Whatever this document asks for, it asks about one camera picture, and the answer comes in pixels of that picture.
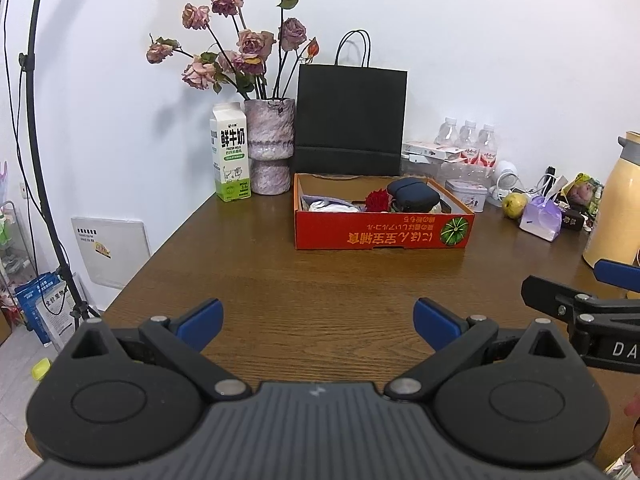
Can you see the black zip case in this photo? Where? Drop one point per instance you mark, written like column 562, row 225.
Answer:
column 412, row 195

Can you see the dried rose bouquet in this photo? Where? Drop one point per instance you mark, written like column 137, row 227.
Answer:
column 252, row 42

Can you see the orange cardboard box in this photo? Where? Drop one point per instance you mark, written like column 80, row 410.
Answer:
column 350, row 235

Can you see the small white fan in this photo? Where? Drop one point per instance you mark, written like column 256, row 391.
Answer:
column 505, row 170

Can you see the purple ceramic vase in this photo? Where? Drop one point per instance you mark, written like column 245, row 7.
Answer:
column 270, row 130

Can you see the black upright device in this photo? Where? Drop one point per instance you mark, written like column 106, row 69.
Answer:
column 550, row 170

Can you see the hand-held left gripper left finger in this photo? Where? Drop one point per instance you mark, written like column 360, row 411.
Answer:
column 200, row 322

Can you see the black light stand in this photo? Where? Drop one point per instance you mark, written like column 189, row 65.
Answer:
column 23, row 60

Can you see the person's right hand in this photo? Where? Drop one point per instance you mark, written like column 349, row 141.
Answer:
column 635, row 410

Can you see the black paper bag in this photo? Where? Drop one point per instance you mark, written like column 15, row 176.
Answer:
column 350, row 120

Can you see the blue white bag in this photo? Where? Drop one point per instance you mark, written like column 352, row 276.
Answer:
column 45, row 300

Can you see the white green milk carton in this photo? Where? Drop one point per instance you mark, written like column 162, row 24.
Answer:
column 230, row 155

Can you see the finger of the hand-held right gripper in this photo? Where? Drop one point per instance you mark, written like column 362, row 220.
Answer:
column 617, row 272
column 550, row 295

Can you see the green yellow apple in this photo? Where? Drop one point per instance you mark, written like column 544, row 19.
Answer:
column 515, row 206

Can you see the white floral tin box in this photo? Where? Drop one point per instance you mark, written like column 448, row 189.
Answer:
column 467, row 197

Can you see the clear plastic storage container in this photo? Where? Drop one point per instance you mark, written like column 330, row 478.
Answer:
column 420, row 167

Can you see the white wall panel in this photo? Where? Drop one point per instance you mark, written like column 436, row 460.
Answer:
column 110, row 255

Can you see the small yellow green object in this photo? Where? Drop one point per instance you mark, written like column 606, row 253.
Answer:
column 41, row 370

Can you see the dark brown small box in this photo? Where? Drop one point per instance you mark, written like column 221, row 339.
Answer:
column 572, row 221

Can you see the translucent purple gift pouch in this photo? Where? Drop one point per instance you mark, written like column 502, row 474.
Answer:
column 540, row 220

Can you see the purple fluffy towel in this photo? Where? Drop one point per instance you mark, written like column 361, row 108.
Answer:
column 350, row 203

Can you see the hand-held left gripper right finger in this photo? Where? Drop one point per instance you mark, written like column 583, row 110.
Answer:
column 440, row 322

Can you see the yellow thermos jug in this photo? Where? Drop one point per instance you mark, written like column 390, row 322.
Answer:
column 617, row 210

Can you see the red artificial rose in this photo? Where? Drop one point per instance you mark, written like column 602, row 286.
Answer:
column 377, row 200

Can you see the flat white red carton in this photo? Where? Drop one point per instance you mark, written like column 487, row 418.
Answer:
column 430, row 150

